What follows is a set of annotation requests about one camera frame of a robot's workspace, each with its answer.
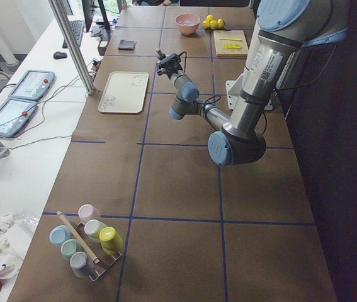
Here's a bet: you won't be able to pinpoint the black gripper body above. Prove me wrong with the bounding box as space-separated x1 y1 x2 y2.
156 53 183 77

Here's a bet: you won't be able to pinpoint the steel muddler black tip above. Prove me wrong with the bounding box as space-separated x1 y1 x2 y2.
156 48 166 61

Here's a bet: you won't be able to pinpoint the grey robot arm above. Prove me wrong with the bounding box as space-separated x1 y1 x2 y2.
156 1 351 166

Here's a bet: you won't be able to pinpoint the pink bowl of ice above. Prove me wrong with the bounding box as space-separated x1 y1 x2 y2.
174 14 200 35

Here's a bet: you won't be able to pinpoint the pink upturned cup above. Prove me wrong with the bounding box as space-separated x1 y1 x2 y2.
77 204 101 225

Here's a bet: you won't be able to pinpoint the white upturned cup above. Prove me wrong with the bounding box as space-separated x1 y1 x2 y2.
84 219 107 243

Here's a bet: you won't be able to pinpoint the yellow-green upturned cup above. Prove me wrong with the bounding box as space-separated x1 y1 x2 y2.
99 226 123 255

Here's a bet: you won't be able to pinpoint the blue upturned cup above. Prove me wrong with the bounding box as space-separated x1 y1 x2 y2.
49 225 72 246

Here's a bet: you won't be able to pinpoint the mint green upturned cup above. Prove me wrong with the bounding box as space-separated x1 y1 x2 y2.
60 238 84 261

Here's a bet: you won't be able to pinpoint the grey upturned cup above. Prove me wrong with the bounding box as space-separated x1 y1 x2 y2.
69 252 97 279

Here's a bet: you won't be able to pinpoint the folded grey cloth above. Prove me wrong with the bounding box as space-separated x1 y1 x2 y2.
118 39 137 51

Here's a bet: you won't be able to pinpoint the cream bear serving tray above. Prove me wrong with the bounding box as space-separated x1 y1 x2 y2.
98 71 149 114

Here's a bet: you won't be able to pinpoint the whole lemon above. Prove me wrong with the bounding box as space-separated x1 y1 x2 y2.
217 18 225 30
202 14 218 30

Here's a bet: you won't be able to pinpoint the wooden cutting board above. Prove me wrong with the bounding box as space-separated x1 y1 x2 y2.
213 30 249 57

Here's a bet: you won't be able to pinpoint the lemon slices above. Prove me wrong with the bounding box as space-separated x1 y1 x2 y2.
222 43 242 50

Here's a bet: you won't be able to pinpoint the yellow plastic knife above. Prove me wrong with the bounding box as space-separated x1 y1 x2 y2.
219 37 242 42

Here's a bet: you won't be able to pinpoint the black keyboard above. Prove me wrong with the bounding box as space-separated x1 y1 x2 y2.
69 20 85 47

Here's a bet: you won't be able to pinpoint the black computer mouse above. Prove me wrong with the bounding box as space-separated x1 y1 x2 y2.
53 52 67 60

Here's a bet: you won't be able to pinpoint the upper teach pendant tablet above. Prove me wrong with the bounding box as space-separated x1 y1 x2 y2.
8 70 55 101

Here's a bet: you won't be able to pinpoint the teach pendant tablet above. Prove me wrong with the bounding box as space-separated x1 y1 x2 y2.
0 98 37 138
8 70 55 101

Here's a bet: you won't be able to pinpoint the lower teach pendant tablet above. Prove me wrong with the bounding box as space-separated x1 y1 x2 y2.
0 98 37 138

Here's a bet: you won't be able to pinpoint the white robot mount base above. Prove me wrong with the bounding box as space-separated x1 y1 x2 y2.
226 67 278 109

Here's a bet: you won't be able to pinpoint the aluminium frame post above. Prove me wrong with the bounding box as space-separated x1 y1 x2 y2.
48 0 95 95

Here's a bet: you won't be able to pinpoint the white wire cup rack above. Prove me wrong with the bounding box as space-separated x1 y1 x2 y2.
67 216 122 282

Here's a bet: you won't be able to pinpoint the wooden rack handle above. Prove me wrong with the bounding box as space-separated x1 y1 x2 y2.
57 211 100 264

